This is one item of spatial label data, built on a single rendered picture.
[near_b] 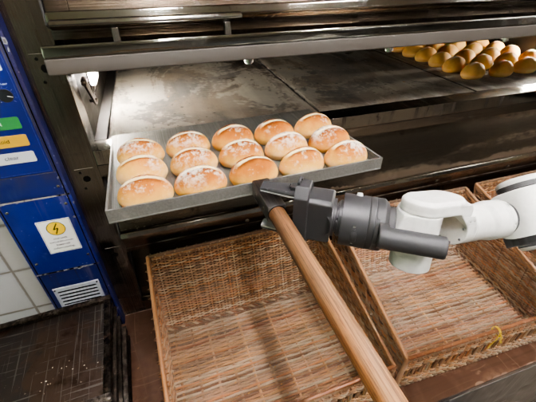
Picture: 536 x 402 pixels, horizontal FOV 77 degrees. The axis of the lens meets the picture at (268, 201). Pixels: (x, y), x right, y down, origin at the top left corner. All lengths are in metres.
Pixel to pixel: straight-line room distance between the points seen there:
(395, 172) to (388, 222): 0.67
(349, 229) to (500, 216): 0.28
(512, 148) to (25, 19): 1.50
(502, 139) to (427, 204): 0.98
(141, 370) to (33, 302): 0.37
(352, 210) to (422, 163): 0.75
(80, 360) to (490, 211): 0.91
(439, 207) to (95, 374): 0.78
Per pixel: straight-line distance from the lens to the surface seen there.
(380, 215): 0.55
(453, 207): 0.59
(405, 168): 1.23
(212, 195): 0.63
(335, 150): 0.73
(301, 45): 0.73
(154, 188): 0.63
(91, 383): 0.92
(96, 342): 0.97
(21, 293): 1.21
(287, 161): 0.68
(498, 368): 1.29
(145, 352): 1.18
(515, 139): 1.57
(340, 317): 0.43
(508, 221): 0.72
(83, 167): 0.93
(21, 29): 0.84
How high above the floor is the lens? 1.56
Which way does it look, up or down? 36 degrees down
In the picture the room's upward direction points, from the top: straight up
